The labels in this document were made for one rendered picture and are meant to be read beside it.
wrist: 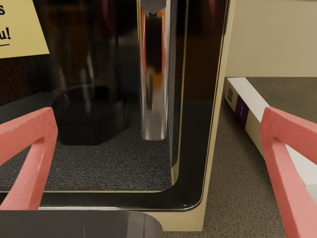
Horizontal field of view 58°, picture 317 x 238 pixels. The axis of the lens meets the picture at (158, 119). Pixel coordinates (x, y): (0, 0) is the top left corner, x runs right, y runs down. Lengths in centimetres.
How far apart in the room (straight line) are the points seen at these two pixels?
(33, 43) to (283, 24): 58
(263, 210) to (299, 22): 45
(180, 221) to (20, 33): 24
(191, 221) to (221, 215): 5
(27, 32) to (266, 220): 31
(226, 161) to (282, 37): 37
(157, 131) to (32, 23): 10
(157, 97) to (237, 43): 54
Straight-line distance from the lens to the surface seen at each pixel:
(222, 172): 42
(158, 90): 15
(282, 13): 70
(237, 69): 71
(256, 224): 37
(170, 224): 34
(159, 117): 16
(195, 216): 33
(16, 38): 21
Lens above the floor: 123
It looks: 34 degrees down
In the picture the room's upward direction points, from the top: straight up
